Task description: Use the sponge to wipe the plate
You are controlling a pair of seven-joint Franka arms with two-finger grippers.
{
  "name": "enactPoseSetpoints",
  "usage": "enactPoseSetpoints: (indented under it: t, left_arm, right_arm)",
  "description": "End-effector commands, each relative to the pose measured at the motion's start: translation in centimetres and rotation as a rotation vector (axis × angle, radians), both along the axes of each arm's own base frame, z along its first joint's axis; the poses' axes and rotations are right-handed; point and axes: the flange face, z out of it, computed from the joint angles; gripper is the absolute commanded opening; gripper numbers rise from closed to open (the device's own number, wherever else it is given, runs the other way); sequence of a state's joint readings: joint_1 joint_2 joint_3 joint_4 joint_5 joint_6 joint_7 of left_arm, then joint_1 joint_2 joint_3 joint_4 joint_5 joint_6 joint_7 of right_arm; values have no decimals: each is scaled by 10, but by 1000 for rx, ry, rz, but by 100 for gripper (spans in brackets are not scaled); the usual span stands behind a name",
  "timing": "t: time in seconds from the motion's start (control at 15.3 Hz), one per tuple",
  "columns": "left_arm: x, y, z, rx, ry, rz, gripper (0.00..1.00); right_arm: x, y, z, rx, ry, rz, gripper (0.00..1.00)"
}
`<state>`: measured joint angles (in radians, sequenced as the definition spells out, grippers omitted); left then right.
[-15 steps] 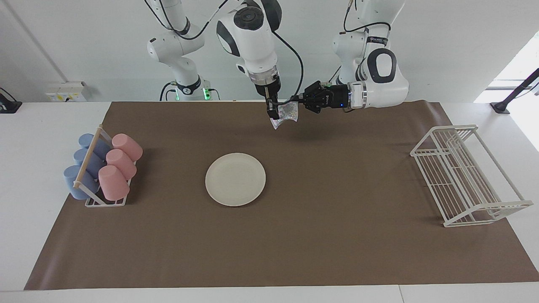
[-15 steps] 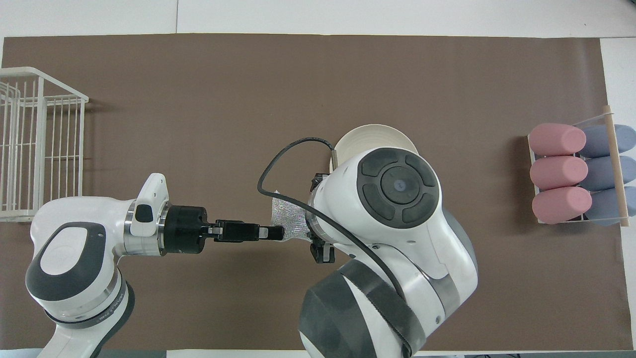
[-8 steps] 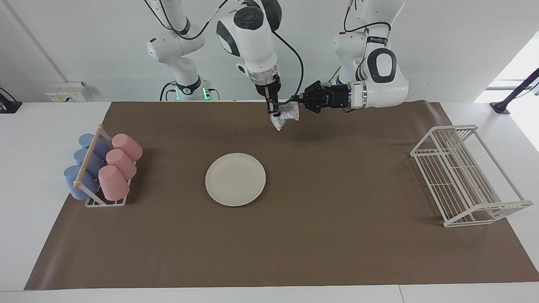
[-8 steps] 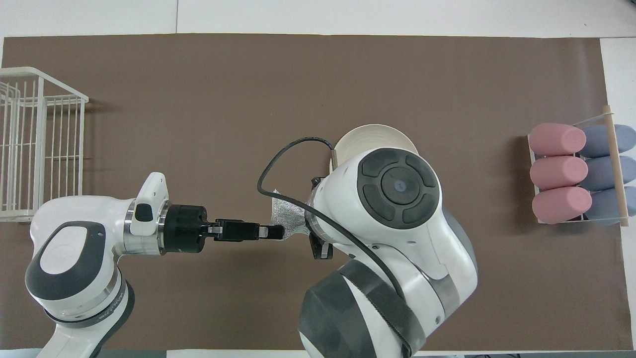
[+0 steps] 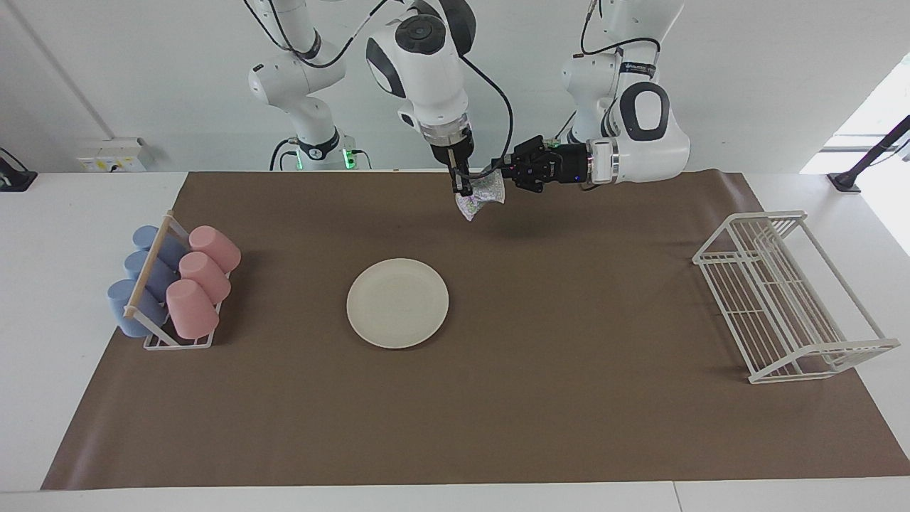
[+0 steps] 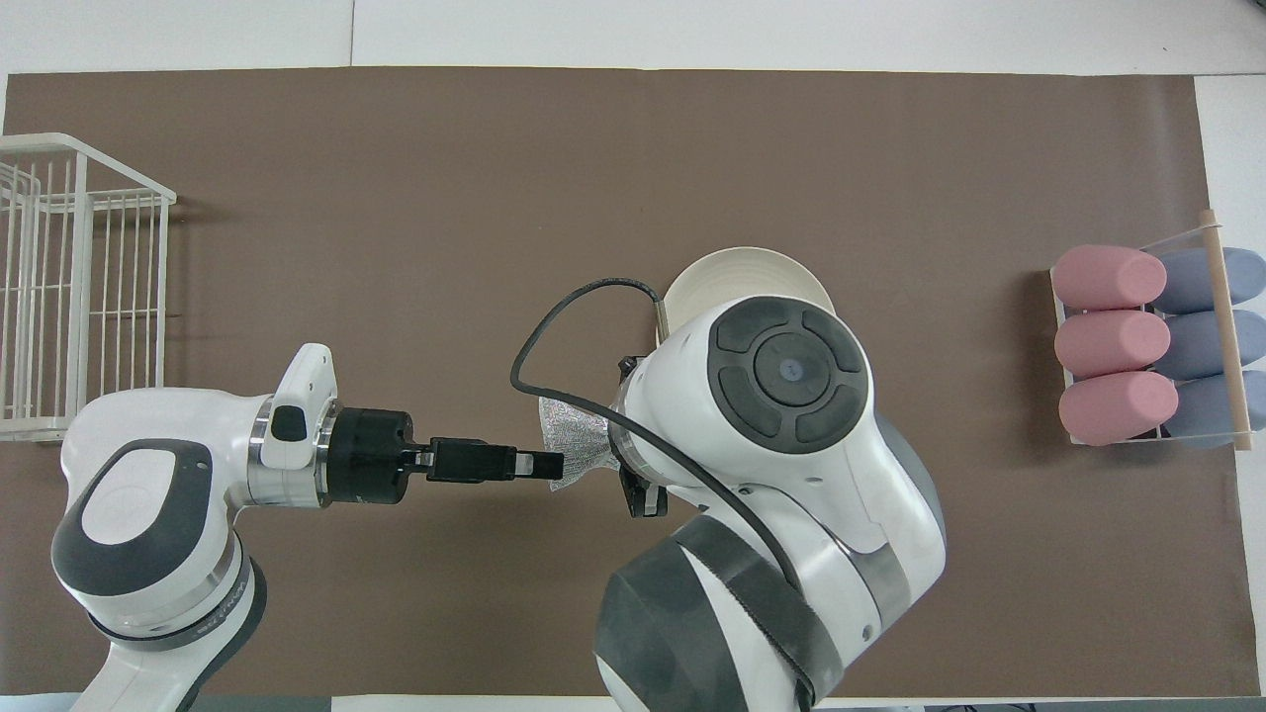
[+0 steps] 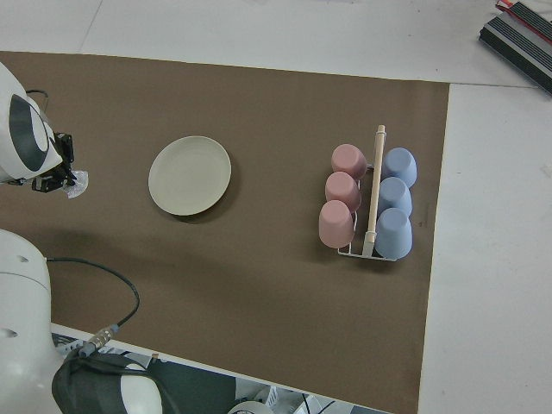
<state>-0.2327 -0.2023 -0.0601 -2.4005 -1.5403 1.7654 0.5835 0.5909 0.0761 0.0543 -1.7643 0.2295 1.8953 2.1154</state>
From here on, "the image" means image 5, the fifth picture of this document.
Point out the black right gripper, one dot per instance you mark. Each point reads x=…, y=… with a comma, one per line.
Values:
x=453, y=153

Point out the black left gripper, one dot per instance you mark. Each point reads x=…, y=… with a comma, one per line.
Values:
x=547, y=167

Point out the clear plastic bag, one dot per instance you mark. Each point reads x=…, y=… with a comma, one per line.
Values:
x=480, y=199

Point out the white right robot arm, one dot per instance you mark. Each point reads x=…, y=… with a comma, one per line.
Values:
x=426, y=64

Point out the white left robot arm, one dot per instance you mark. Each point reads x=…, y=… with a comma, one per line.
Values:
x=647, y=142

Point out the cream round plate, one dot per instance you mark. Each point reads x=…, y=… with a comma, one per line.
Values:
x=397, y=304

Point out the brown table mat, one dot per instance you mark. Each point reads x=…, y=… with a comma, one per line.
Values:
x=498, y=412

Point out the pink plastic cup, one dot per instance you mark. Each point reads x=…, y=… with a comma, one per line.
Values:
x=206, y=276
x=192, y=309
x=215, y=247

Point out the blue plastic cup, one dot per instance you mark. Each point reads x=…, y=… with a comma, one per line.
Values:
x=136, y=263
x=121, y=299
x=146, y=236

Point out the white cup holder rack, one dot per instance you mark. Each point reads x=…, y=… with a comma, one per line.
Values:
x=149, y=264

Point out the black angled stand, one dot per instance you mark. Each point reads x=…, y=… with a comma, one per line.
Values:
x=846, y=181

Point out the white wall outlet box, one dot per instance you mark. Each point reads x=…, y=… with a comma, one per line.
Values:
x=110, y=156

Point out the black table clamp mount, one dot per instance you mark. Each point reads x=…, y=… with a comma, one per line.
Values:
x=14, y=181

